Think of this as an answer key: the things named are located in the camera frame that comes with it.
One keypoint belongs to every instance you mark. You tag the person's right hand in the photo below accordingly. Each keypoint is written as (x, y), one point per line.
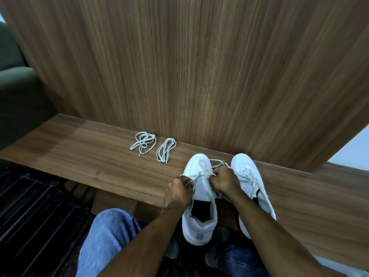
(227, 181)

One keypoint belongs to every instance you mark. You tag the person's left hand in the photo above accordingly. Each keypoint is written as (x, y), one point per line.
(177, 194)

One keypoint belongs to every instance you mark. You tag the person's left fingers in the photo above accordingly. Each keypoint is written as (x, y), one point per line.
(186, 183)

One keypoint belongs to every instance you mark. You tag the person's right fingers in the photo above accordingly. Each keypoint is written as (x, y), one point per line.
(215, 176)

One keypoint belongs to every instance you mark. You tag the white shoelace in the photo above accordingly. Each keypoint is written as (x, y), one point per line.
(165, 149)
(216, 161)
(252, 181)
(143, 141)

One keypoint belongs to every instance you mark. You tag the person's left forearm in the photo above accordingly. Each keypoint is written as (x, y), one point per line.
(145, 242)

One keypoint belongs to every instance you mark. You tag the person's right forearm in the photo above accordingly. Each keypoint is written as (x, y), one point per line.
(274, 239)

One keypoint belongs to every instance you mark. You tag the white sneaker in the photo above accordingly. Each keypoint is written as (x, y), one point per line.
(201, 227)
(245, 164)

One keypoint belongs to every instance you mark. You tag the loose white shoelace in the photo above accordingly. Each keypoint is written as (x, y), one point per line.
(165, 149)
(143, 141)

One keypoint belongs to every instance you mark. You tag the blue jeans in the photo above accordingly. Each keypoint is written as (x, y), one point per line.
(106, 236)

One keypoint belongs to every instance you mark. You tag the black metal rack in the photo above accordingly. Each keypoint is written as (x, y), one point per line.
(34, 216)

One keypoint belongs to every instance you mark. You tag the grey sofa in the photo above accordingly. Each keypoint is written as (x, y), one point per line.
(17, 95)

